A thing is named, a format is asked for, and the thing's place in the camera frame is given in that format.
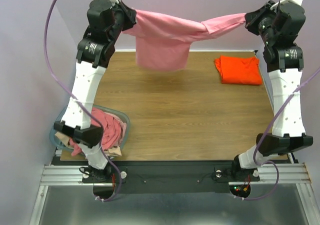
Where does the dusty rose shirt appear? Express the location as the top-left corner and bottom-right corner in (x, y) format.
(68, 107), (127, 157)

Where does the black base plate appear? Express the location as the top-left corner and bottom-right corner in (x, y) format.
(79, 160), (260, 198)

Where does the clear plastic bin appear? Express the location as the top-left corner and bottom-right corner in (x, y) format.
(49, 105), (130, 157)

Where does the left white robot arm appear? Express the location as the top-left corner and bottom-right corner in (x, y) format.
(53, 0), (137, 183)

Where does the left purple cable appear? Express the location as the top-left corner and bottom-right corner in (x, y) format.
(44, 0), (123, 203)

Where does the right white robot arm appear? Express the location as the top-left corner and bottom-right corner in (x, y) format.
(230, 0), (313, 180)

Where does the folded orange t shirt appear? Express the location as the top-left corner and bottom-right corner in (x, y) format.
(214, 55), (263, 86)

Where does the light pink t shirt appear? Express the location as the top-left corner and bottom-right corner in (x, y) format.
(124, 10), (246, 72)

